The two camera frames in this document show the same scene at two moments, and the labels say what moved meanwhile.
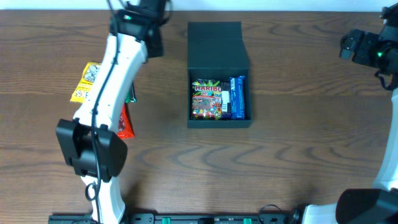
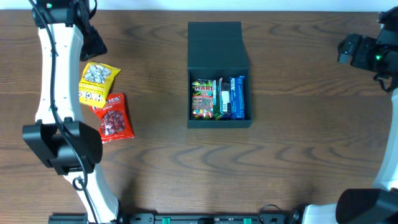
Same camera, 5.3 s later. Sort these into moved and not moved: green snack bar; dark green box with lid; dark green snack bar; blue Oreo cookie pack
Moved: green snack bar
Not moved: blue Oreo cookie pack; dark green box with lid; dark green snack bar
